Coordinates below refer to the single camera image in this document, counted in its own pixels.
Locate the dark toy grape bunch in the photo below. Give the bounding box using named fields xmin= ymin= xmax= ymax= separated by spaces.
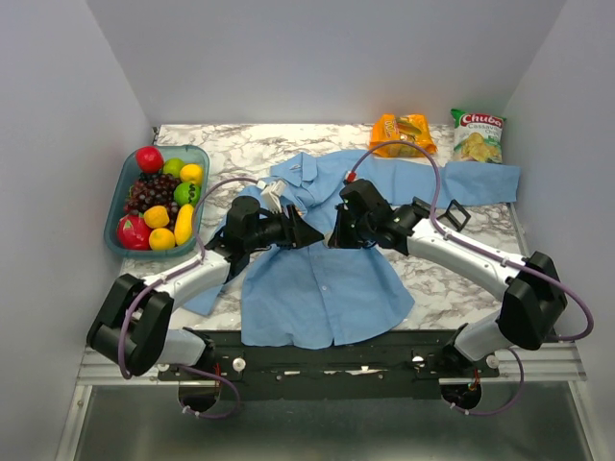
xmin=123 ymin=173 xmax=180 ymax=215

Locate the black brooch box yellow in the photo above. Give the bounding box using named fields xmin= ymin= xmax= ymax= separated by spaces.
xmin=411 ymin=197 xmax=431 ymax=219

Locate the red toy apple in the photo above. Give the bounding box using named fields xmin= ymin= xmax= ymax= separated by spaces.
xmin=135 ymin=146 xmax=164 ymax=174

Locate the green cassava chips bag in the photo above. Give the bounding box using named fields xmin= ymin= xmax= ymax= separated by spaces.
xmin=451 ymin=109 xmax=505 ymax=164

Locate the yellow toy lemon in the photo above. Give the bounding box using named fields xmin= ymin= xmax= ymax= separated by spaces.
xmin=143 ymin=206 xmax=170 ymax=230

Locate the light blue button shirt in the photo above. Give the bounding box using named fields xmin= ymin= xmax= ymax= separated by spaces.
xmin=184 ymin=150 xmax=523 ymax=350

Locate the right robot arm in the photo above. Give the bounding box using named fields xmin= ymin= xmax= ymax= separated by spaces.
xmin=328 ymin=180 xmax=567 ymax=376

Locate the orange mango gummy bag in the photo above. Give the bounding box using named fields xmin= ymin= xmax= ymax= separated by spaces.
xmin=369 ymin=113 xmax=437 ymax=158

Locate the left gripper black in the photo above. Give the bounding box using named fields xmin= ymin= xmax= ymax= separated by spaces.
xmin=246 ymin=205 xmax=325 ymax=252

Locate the green toy lime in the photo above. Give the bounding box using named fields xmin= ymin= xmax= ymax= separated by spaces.
xmin=174 ymin=182 xmax=201 ymax=206
xmin=162 ymin=158 xmax=185 ymax=178

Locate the teal plastic fruit basin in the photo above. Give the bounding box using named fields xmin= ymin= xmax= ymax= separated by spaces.
xmin=103 ymin=145 xmax=209 ymax=260

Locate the pink toy dragon fruit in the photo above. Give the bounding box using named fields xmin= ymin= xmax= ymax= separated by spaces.
xmin=116 ymin=214 xmax=152 ymax=251

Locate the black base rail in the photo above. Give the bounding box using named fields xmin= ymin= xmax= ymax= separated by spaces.
xmin=143 ymin=329 xmax=501 ymax=402

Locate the orange toy fruit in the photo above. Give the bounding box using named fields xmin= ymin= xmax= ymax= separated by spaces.
xmin=180 ymin=163 xmax=205 ymax=186
xmin=149 ymin=228 xmax=176 ymax=252

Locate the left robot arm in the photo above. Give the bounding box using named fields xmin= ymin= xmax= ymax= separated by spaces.
xmin=86 ymin=196 xmax=324 ymax=379

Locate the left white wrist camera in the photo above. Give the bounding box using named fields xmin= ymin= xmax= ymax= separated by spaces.
xmin=258 ymin=180 xmax=289 ymax=213

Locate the black brooch box red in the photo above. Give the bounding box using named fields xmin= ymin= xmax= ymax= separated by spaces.
xmin=437 ymin=200 xmax=471 ymax=232

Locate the yellow toy mango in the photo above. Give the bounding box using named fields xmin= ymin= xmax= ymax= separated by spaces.
xmin=174 ymin=204 xmax=194 ymax=246

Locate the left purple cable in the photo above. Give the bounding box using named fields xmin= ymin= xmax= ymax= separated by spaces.
xmin=118 ymin=176 xmax=270 ymax=419

